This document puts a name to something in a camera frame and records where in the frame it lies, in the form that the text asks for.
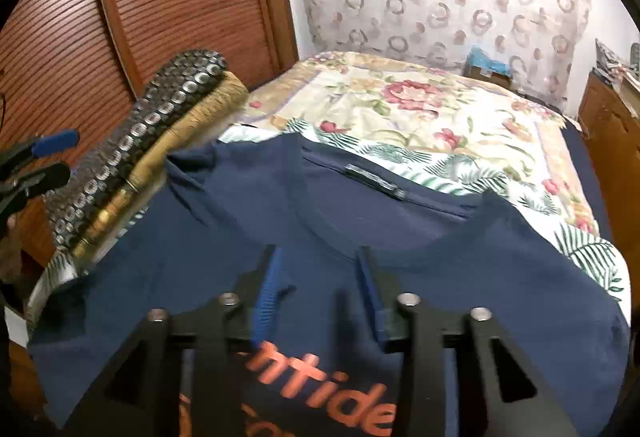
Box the navy bed sheet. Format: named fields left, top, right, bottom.
left=562, top=114, right=608, bottom=228

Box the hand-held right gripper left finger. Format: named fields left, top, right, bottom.
left=62, top=244, right=297, bottom=437

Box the gold folded blanket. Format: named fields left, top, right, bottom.
left=70, top=71, right=250, bottom=263

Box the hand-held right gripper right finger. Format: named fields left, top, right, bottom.
left=352, top=247, right=581, bottom=437

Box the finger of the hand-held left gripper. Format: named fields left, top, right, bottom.
left=0, top=129, right=81, bottom=169
left=0, top=163, right=72, bottom=219

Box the navy blue t-shirt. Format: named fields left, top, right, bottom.
left=27, top=132, right=632, bottom=437

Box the leaf print sheet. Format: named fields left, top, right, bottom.
left=25, top=117, right=632, bottom=318

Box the wooden cabinet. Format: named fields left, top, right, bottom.
left=577, top=71, right=640, bottom=278

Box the floral bedspread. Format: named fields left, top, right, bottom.
left=240, top=51, right=601, bottom=238

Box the dark medallion-patterned pillow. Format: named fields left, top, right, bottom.
left=44, top=47, right=230, bottom=253

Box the patterned folded cloth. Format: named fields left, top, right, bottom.
left=594, top=38, right=640, bottom=90

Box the cardboard box with blue bag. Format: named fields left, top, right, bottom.
left=465, top=46, right=514, bottom=91

